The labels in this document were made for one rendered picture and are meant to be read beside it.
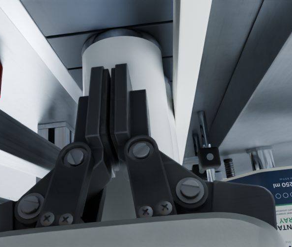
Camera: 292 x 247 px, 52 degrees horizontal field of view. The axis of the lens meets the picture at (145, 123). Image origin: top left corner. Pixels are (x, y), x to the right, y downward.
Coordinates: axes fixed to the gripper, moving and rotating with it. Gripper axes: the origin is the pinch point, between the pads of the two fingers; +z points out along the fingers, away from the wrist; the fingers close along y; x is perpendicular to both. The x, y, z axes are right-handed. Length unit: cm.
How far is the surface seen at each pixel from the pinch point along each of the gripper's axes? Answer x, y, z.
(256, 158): -35.8, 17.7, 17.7
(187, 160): -28.3, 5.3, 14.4
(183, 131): -11.0, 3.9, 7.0
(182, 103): -4.8, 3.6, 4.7
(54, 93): -14.7, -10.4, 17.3
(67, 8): 2.2, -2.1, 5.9
